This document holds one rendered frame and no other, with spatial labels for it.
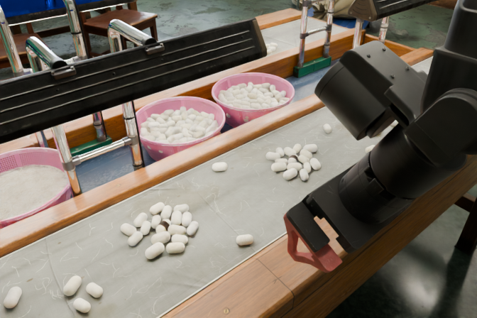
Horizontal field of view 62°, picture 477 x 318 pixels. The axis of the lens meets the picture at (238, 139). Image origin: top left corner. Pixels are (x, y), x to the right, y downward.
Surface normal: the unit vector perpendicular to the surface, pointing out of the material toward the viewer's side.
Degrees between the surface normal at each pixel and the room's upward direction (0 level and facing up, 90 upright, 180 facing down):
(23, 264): 0
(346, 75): 53
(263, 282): 0
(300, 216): 27
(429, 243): 0
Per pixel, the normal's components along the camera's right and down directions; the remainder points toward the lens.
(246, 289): -0.01, -0.83
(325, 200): 0.29, -0.55
